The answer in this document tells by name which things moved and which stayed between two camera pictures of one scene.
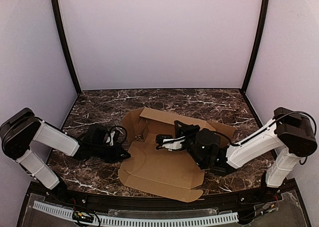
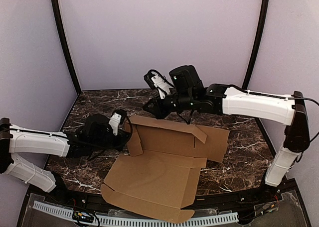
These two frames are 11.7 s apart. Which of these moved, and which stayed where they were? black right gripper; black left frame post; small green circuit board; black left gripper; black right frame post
Moved: black right gripper; black left gripper
Stayed: small green circuit board; black right frame post; black left frame post
